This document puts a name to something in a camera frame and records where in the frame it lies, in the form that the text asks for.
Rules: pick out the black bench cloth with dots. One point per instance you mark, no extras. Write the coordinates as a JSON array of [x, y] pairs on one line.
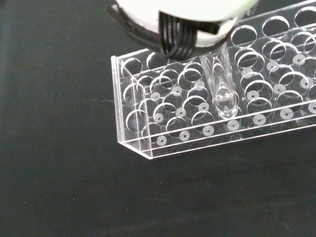
[[61, 172]]

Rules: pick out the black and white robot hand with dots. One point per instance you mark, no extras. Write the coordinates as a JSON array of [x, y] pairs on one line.
[[182, 12]]

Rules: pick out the clear acrylic test tube rack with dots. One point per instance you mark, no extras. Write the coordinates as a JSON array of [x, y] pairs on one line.
[[187, 103]]

